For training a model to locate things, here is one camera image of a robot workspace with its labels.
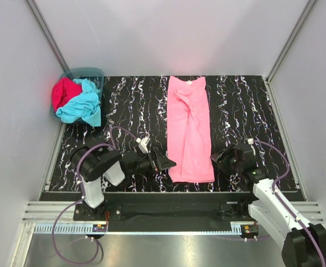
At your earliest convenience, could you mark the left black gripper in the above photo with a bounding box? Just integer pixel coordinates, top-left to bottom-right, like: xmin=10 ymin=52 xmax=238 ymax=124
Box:
xmin=127 ymin=147 xmax=176 ymax=176

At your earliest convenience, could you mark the pink t shirt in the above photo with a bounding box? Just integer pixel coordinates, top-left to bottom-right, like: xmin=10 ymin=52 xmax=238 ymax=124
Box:
xmin=167 ymin=76 xmax=215 ymax=183

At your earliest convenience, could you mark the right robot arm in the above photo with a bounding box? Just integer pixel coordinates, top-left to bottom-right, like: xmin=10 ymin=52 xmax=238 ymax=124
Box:
xmin=211 ymin=139 xmax=326 ymax=266

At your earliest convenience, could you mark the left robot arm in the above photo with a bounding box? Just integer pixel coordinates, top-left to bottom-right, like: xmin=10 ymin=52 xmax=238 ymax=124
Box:
xmin=71 ymin=143 xmax=176 ymax=220

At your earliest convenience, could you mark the cyan t shirt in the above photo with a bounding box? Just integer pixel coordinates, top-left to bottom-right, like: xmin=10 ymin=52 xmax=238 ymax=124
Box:
xmin=54 ymin=78 xmax=101 ymax=127

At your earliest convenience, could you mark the teal plastic basket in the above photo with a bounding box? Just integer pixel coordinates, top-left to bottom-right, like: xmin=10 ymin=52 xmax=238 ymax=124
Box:
xmin=51 ymin=68 xmax=104 ymax=123

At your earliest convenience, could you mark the red t shirt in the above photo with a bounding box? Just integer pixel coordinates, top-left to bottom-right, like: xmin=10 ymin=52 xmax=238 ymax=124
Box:
xmin=51 ymin=77 xmax=82 ymax=112

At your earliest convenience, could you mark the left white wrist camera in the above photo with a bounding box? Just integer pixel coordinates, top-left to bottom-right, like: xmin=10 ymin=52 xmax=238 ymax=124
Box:
xmin=136 ymin=137 xmax=151 ymax=154

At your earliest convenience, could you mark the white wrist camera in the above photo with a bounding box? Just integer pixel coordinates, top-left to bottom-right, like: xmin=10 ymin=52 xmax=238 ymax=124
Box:
xmin=248 ymin=139 xmax=256 ymax=156
xmin=136 ymin=137 xmax=151 ymax=154

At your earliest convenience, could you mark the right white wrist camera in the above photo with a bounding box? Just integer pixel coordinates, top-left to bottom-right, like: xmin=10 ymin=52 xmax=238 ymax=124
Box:
xmin=248 ymin=139 xmax=256 ymax=156

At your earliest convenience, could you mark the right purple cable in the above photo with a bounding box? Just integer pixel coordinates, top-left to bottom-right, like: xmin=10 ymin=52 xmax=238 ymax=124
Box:
xmin=218 ymin=140 xmax=326 ymax=267

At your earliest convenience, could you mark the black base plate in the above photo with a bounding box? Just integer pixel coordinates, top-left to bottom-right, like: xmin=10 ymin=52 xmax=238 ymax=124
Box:
xmin=73 ymin=192 xmax=257 ymax=233

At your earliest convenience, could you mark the aluminium frame rail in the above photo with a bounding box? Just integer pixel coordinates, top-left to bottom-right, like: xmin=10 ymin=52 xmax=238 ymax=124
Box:
xmin=22 ymin=201 xmax=77 ymax=223

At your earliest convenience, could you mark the right corner aluminium post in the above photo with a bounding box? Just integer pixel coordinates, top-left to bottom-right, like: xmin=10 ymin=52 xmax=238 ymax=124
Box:
xmin=265 ymin=0 xmax=318 ymax=83

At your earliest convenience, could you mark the corner aluminium post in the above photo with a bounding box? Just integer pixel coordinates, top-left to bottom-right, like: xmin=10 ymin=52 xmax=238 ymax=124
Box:
xmin=25 ymin=0 xmax=69 ymax=72
xmin=265 ymin=0 xmax=318 ymax=83

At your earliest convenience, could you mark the left corner aluminium post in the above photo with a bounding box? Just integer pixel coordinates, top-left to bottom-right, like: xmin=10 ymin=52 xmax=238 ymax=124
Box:
xmin=25 ymin=0 xmax=69 ymax=72

